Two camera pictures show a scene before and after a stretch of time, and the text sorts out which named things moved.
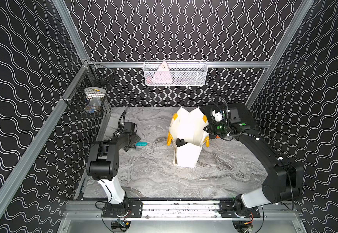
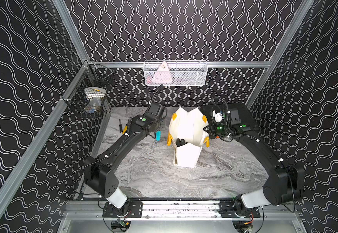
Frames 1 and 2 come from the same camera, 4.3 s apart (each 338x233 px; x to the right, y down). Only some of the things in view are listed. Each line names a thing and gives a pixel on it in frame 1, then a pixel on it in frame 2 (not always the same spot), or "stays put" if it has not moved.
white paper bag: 187,132 stays put
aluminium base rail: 181,209 stays put
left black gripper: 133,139 → 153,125
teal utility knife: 142,143 → 158,135
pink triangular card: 162,75 stays put
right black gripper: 211,130 stays put
